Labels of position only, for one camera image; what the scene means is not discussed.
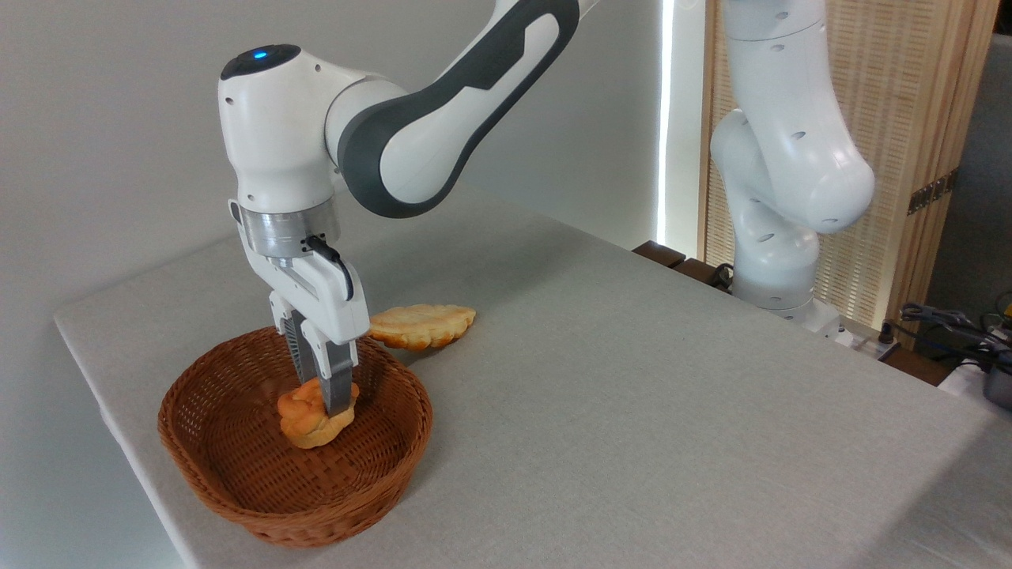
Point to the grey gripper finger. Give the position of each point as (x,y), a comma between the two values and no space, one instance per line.
(338,379)
(299,348)

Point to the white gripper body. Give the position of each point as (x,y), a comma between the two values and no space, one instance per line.
(324,304)

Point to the round orange bread roll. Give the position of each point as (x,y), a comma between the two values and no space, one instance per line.
(304,419)

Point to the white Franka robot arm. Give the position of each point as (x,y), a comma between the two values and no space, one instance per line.
(411,134)

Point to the flat golden bread slice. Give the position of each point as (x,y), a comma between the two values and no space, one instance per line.
(423,325)

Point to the brown wicker basket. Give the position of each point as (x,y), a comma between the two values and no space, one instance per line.
(237,474)

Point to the dark wooden block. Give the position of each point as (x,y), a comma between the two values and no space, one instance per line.
(658,253)
(700,273)

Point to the black power plug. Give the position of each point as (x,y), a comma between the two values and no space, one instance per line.
(888,332)

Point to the brass screen hinge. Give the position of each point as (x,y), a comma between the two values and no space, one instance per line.
(933,191)

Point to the wooden slatted folding screen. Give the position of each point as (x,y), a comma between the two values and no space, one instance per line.
(909,79)

